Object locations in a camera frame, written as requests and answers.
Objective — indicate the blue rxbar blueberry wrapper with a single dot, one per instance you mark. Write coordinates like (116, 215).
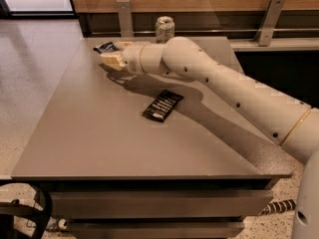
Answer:
(106, 48)

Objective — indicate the right metal wall bracket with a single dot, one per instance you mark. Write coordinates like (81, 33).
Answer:
(265, 32)

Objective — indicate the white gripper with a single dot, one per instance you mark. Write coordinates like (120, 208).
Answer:
(132, 59)

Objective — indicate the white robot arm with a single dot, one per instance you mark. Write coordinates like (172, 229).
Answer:
(288, 122)

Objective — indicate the metal wall bracket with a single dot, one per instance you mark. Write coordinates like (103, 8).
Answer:
(265, 32)
(125, 18)

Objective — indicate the left metal wall bracket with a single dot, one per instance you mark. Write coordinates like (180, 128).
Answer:
(125, 18)

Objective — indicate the metal rail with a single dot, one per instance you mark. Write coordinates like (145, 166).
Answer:
(229, 33)

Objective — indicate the black snack bar wrapper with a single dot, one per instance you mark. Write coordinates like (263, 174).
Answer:
(161, 107)

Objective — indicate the green and white soda can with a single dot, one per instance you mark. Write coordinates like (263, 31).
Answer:
(164, 29)

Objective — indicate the grey table with drawers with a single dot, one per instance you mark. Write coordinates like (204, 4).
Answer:
(114, 174)

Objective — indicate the black chair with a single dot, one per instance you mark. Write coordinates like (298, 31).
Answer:
(8, 210)

